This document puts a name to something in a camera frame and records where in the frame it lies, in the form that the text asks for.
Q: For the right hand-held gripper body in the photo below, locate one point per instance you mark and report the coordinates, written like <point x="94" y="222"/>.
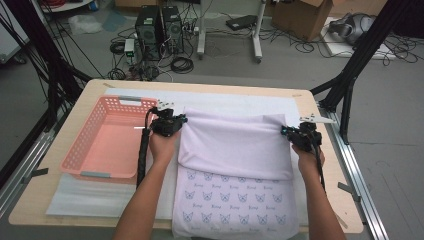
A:
<point x="306" y="138"/>

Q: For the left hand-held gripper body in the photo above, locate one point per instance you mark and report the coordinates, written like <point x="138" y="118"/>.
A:
<point x="165" y="123"/>

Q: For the lavender cat-print cloth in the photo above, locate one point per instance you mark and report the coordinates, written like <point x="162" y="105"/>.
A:
<point x="233" y="150"/>

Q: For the pink plastic basket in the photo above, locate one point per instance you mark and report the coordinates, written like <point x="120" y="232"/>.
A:
<point x="113" y="146"/>

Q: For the person's left hand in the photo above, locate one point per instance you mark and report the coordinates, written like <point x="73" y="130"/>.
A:
<point x="163" y="148"/>

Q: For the person's right hand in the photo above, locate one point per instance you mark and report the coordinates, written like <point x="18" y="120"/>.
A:
<point x="310" y="165"/>

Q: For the white grid mat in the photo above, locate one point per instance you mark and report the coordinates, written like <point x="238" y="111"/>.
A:
<point x="233" y="100"/>

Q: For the small white device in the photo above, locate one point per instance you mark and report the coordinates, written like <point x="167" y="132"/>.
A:
<point x="129" y="45"/>

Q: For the white-legged desk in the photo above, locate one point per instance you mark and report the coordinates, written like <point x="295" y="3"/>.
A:
<point x="201" y="33"/>

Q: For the black computer tower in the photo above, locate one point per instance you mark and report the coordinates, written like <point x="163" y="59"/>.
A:
<point x="148" y="33"/>
<point x="172" y="30"/>

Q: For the white floor board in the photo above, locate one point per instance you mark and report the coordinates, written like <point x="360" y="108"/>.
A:
<point x="336" y="50"/>

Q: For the open cardboard box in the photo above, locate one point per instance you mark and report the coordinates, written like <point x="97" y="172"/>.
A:
<point x="300" y="20"/>

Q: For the black flat device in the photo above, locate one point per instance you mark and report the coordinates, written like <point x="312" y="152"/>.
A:
<point x="241" y="22"/>

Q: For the teal paper sheet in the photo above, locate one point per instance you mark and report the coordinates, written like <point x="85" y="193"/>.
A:
<point x="115" y="20"/>

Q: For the clear plastic bag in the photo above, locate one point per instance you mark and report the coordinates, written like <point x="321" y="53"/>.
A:
<point x="83" y="24"/>

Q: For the large cardboard box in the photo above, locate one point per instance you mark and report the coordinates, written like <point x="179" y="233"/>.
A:
<point x="360" y="6"/>

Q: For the round white table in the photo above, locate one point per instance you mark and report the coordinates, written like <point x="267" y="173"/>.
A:
<point x="66" y="6"/>

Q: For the aluminium rail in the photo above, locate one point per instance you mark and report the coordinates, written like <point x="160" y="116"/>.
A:
<point x="30" y="153"/>
<point x="353" y="173"/>

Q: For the grey metal bracket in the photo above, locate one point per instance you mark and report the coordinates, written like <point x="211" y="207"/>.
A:
<point x="36" y="173"/>
<point x="350" y="191"/>

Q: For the black frame post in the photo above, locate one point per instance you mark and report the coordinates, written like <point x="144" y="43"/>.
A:
<point x="40" y="43"/>
<point x="366" y="43"/>

